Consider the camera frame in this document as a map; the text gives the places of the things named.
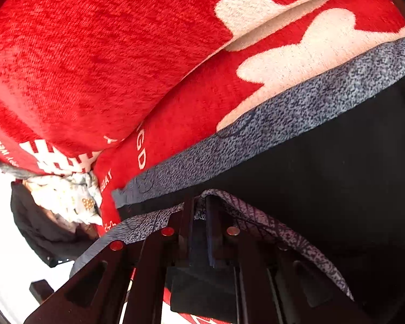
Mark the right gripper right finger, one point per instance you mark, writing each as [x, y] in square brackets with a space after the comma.
[214, 231]

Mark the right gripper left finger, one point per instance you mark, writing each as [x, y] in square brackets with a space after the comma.
[185, 230]

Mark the black pants with patterned waistband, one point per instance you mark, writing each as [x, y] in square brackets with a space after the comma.
[321, 165]

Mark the white floral bedsheet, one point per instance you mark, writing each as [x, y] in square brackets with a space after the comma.
[75, 198]

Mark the black garment at bedside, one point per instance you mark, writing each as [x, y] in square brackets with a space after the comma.
[52, 240]

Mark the red blanket with white print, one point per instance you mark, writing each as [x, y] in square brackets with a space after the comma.
[115, 87]

